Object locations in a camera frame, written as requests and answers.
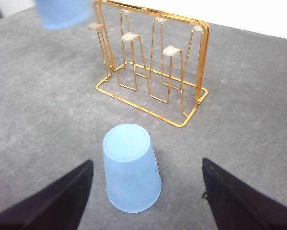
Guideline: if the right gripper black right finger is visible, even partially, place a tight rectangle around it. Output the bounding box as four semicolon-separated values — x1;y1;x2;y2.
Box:
202;158;287;230

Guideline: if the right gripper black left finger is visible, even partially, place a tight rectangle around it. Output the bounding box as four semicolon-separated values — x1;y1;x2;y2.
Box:
0;160;94;230

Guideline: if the gold wire cup rack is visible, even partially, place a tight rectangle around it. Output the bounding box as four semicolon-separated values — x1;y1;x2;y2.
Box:
87;0;210;127

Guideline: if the blue cup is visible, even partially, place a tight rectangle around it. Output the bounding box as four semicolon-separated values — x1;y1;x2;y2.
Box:
103;124;162;213
35;0;94;30

